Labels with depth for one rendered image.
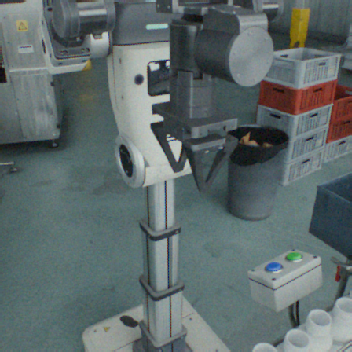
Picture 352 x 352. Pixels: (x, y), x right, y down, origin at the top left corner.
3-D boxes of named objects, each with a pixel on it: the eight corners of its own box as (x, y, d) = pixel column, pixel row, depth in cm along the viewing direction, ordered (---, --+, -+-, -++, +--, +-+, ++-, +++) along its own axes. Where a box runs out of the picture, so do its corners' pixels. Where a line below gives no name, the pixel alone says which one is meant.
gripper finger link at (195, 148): (192, 207, 45) (193, 133, 41) (162, 181, 50) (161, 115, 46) (235, 192, 48) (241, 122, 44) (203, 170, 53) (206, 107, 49)
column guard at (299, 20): (296, 51, 980) (302, 9, 929) (286, 49, 1010) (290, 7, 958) (306, 50, 999) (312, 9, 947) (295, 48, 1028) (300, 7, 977)
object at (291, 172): (284, 187, 328) (287, 165, 318) (250, 170, 357) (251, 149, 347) (321, 168, 361) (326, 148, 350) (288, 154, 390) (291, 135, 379)
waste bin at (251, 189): (247, 232, 270) (255, 152, 240) (210, 203, 304) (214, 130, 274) (290, 214, 291) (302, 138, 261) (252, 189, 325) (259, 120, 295)
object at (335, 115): (331, 122, 348) (335, 100, 338) (297, 111, 378) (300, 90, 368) (364, 112, 379) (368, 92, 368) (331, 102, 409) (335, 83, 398)
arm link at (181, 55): (200, 11, 44) (159, 12, 41) (238, 15, 39) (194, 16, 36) (199, 67, 47) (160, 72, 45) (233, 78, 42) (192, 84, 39)
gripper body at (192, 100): (193, 143, 41) (195, 77, 38) (150, 117, 49) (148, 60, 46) (238, 133, 44) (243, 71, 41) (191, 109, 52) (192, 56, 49)
